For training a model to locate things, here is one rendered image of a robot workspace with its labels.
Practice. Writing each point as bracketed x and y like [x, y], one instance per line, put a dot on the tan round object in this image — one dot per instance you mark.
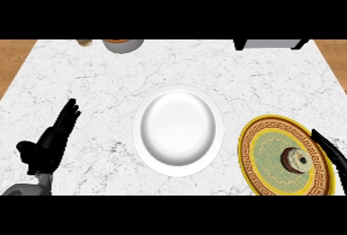
[84, 42]

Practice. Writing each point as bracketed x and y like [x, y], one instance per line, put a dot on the cream cupcake with brown wrapper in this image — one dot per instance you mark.
[296, 160]

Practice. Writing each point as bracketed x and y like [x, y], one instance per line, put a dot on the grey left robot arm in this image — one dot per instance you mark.
[28, 188]

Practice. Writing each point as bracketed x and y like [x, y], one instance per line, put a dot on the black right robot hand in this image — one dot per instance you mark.
[333, 153]

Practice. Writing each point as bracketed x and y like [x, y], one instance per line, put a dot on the white plate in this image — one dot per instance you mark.
[177, 131]

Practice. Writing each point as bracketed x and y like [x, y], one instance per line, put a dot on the yellow patterned plate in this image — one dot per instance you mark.
[270, 159]

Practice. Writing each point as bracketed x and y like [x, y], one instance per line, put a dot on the grey appliance with black frame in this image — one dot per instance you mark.
[270, 43]

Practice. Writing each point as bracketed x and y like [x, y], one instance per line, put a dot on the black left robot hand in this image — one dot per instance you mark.
[50, 143]

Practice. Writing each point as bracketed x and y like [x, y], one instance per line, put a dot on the grey pot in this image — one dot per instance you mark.
[121, 46]

